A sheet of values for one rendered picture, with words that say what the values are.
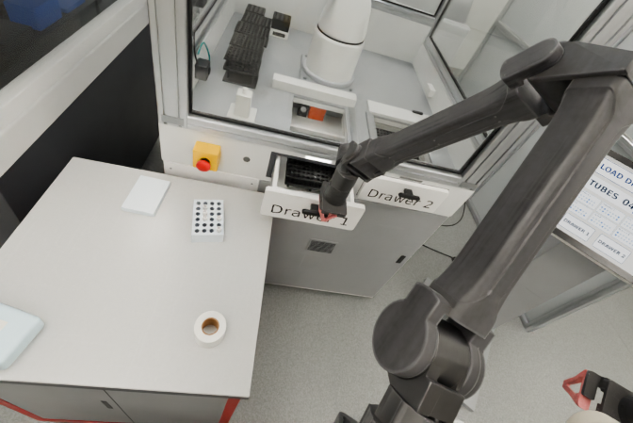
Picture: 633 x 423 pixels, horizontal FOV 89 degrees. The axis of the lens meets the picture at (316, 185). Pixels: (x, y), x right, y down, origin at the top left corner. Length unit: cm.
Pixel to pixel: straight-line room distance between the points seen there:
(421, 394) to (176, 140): 88
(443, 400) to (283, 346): 132
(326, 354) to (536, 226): 142
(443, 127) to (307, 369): 133
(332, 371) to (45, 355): 116
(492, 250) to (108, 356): 76
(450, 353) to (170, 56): 81
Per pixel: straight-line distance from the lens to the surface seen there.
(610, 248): 135
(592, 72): 47
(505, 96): 53
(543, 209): 41
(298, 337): 170
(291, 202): 91
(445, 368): 40
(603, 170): 135
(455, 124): 57
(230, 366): 85
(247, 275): 92
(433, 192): 114
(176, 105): 96
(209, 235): 94
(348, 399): 171
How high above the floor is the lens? 158
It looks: 45 degrees down
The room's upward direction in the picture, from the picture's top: 22 degrees clockwise
